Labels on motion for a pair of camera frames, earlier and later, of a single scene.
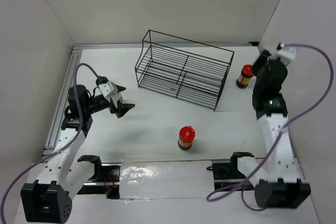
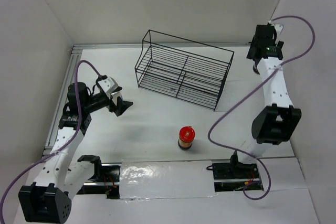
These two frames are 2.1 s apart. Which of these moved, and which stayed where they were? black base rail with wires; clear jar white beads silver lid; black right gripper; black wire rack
Moved: black right gripper
Stayed: black base rail with wires; black wire rack; clear jar white beads silver lid
